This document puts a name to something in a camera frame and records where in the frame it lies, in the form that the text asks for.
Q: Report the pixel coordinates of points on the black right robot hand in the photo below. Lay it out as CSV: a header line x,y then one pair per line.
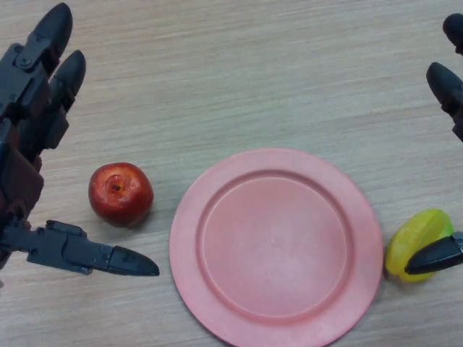
x,y
445,85

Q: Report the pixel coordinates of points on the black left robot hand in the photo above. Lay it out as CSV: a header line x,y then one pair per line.
x,y
25,108

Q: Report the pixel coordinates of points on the red apple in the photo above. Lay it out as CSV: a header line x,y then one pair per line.
x,y
121,202

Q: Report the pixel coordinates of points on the pink round plate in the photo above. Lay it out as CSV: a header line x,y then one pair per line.
x,y
275,249

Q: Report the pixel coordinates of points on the yellow green starfruit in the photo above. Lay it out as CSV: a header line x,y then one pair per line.
x,y
416,231

